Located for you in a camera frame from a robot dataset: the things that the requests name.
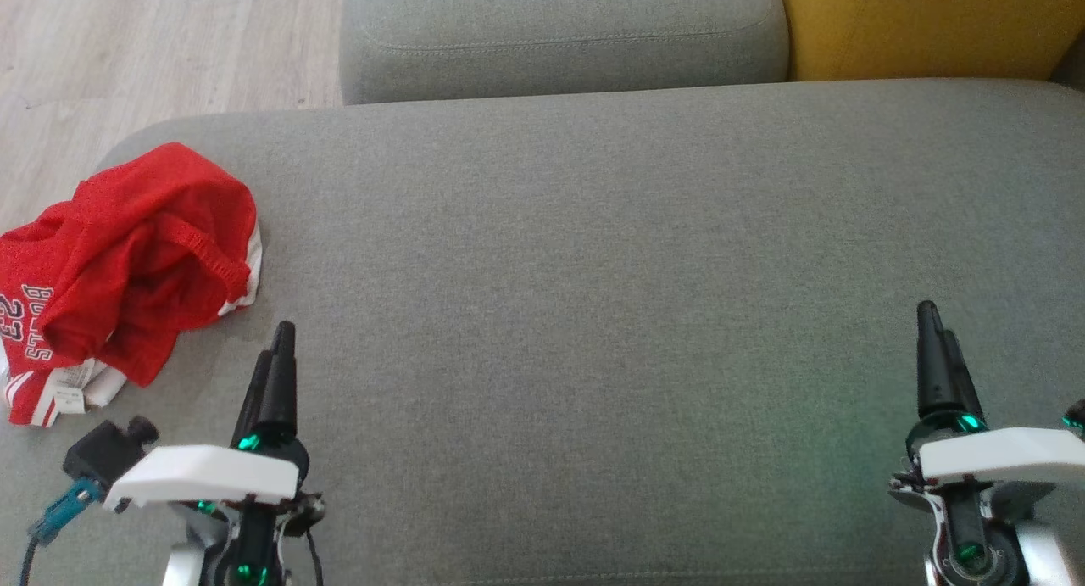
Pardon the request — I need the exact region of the grey sofa back cushion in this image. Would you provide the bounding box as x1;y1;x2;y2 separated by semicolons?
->
339;0;791;106

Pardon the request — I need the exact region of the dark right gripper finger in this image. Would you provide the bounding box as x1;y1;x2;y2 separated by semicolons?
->
916;301;955;422
943;331;985;427

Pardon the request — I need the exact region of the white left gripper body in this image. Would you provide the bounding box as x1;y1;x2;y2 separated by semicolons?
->
103;433;328;586

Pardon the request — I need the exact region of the left cable with blue connector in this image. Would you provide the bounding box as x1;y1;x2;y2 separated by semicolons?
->
17;477;104;586

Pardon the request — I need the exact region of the red garment with white trim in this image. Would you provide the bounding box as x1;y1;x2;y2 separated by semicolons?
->
38;142;264;388

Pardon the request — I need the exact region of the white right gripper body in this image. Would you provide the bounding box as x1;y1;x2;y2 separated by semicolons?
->
888;416;1085;521

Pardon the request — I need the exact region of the grey fabric sofa seat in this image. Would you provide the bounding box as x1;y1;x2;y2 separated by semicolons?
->
0;79;1085;586

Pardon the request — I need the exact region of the yellow cushion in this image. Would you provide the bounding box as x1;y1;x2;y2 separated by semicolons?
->
776;0;1085;82

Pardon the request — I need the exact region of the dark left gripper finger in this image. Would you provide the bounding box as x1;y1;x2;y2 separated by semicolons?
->
256;321;300;442
232;349;275;449

